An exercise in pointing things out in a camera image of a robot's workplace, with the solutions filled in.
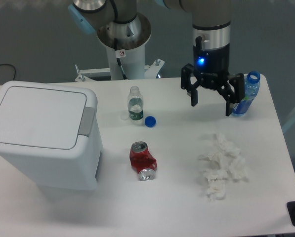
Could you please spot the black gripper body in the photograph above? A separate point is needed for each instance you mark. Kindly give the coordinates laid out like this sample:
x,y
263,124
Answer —
x,y
211,67

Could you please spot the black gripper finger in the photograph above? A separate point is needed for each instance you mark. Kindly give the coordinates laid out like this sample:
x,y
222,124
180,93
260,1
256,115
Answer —
x,y
232,89
186,84

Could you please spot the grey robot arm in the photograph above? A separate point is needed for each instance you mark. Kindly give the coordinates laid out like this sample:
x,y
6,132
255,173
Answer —
x,y
211,19

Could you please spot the crushed red soda can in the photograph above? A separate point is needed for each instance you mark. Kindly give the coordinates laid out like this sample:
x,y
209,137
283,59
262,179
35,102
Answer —
x,y
142,161

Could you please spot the white trash can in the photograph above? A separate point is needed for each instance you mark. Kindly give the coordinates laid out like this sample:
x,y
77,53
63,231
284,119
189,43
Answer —
x,y
50,133

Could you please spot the blue plastic bottle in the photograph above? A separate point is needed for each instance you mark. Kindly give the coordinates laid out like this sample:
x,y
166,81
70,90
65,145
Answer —
x,y
252,85

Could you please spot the clear bottle green label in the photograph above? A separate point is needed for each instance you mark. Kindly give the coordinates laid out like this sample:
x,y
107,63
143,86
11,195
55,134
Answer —
x,y
135,105

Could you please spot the crumpled white tissue paper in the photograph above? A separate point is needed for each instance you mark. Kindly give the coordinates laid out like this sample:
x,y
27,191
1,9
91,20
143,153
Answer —
x,y
223,163

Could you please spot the blue bottle cap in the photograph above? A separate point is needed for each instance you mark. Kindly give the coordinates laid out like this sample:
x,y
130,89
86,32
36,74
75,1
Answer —
x,y
150,121

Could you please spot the white bottle cap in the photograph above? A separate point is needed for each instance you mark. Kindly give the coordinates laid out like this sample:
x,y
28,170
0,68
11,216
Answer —
x,y
124,116

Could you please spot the white metal base frame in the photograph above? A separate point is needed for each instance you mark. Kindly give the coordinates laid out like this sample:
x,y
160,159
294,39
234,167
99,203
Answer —
x,y
150,72

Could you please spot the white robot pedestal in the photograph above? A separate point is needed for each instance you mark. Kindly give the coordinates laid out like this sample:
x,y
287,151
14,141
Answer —
x,y
125,43

